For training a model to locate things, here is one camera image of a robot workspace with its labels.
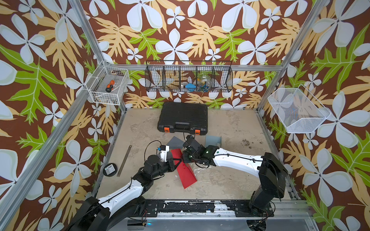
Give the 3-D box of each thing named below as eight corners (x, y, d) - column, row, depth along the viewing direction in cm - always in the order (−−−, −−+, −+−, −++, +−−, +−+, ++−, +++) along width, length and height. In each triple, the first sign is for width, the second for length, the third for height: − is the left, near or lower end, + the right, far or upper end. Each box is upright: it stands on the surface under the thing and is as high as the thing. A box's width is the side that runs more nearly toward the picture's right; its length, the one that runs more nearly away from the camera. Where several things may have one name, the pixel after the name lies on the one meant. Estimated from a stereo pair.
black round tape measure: (102, 176, 87) (100, 175, 85) (106, 164, 92) (105, 162, 90) (115, 176, 87) (113, 175, 85) (119, 164, 92) (117, 162, 90)
